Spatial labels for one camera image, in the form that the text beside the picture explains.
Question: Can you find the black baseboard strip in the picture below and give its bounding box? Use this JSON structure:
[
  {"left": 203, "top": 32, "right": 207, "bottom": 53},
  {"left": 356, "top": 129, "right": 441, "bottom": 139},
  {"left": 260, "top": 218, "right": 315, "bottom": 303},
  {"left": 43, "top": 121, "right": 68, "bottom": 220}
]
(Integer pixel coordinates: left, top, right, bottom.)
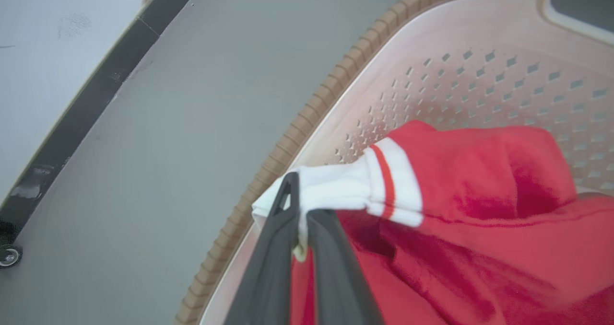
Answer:
[{"left": 0, "top": 0, "right": 206, "bottom": 245}]

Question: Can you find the small grey caster wheel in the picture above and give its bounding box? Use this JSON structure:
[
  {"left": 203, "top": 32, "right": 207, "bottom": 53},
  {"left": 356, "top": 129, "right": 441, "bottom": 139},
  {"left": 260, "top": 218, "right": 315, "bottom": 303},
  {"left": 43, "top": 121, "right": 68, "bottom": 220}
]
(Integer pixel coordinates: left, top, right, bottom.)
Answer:
[{"left": 0, "top": 245, "right": 23, "bottom": 269}]

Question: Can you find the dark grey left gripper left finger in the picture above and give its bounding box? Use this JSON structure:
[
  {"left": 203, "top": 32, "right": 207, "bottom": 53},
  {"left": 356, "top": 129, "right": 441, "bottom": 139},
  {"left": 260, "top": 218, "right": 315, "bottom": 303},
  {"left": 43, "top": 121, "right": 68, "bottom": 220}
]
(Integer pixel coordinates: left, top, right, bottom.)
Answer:
[{"left": 224, "top": 172, "right": 301, "bottom": 325}]

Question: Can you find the red and white garment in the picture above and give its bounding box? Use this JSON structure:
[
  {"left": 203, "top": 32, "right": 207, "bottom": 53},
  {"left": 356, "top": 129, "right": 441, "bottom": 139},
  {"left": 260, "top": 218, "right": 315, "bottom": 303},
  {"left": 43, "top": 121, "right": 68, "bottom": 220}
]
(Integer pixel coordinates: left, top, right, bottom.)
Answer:
[{"left": 252, "top": 120, "right": 614, "bottom": 325}]

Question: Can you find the beige plastic laundry basket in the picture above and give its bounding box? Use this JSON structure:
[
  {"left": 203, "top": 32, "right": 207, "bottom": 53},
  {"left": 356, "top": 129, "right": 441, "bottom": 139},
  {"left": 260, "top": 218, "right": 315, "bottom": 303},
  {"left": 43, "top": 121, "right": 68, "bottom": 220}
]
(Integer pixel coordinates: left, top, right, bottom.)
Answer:
[{"left": 175, "top": 0, "right": 614, "bottom": 325}]

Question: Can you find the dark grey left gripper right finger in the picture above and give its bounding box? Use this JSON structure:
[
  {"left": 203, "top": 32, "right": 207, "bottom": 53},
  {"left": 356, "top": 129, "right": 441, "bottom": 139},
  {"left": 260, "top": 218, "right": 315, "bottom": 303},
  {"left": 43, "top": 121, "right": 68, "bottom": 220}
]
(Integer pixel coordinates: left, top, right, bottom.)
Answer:
[{"left": 306, "top": 209, "right": 384, "bottom": 325}]

